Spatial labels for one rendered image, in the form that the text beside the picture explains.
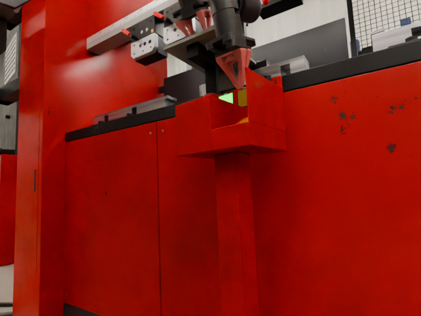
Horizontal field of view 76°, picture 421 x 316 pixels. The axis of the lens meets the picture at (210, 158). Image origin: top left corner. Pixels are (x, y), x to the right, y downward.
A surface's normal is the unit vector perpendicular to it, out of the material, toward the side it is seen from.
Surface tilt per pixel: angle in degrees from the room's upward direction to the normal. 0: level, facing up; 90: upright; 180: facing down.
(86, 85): 90
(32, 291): 90
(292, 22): 90
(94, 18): 90
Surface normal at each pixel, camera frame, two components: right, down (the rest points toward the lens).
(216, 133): -0.64, -0.05
